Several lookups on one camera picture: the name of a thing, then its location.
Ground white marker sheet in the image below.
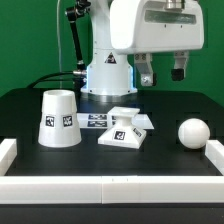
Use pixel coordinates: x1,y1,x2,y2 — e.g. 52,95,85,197
77,113,154,130

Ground white lamp shade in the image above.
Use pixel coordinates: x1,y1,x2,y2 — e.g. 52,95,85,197
38,90,81,148

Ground white front wall bar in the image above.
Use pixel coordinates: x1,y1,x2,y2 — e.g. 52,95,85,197
0,176,224,204

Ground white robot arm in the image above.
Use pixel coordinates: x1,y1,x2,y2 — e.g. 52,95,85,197
82,0,204,97

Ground white wall block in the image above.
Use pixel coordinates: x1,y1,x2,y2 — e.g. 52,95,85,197
0,139,17,176
205,140,224,176

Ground grey thin cable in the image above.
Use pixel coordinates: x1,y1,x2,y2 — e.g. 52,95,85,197
55,0,64,90

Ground white lamp bulb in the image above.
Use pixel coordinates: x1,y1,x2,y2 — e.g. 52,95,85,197
178,118,210,149

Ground white left wall block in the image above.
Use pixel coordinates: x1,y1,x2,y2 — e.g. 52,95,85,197
0,139,17,176

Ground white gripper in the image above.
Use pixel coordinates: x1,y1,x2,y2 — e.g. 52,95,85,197
110,0,204,87

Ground white lamp base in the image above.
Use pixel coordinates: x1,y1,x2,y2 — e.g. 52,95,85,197
98,106,146,149

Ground white right wall block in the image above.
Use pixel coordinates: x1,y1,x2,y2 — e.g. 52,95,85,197
205,140,224,176

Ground black cable hose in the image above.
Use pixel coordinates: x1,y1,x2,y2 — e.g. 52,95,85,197
26,0,92,90

